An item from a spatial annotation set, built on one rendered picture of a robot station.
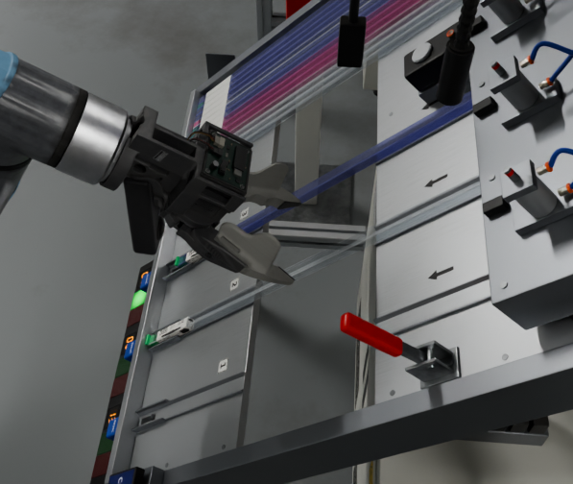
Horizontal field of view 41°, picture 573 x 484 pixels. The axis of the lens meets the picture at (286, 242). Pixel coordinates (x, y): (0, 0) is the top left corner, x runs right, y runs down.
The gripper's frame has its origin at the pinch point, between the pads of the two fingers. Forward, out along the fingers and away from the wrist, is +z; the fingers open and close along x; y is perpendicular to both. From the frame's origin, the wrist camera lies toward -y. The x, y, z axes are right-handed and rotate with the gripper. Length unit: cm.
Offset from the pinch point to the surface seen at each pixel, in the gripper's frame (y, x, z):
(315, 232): -53, 50, 37
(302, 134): -59, 83, 35
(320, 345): -78, 41, 56
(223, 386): -14.5, -10.5, 2.0
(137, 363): -29.2, -3.6, -3.3
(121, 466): -29.4, -16.7, -2.5
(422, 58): 17.3, 15.4, 4.2
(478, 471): -14.7, -10.0, 40.4
